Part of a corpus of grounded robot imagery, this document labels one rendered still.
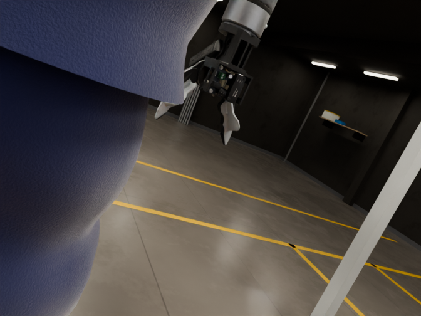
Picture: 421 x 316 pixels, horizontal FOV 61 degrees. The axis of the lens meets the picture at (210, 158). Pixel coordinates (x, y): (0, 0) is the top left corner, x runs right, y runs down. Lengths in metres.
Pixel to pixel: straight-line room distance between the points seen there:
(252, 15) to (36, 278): 0.52
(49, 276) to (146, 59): 0.14
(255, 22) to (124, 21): 0.48
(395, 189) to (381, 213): 0.22
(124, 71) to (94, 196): 0.08
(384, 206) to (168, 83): 3.09
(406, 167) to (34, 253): 3.11
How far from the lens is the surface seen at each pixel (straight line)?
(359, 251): 3.30
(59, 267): 0.24
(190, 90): 0.63
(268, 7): 0.65
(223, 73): 0.61
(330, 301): 3.45
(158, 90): 0.19
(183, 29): 0.21
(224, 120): 0.69
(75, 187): 0.19
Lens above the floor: 1.62
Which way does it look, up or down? 11 degrees down
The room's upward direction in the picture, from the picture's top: 25 degrees clockwise
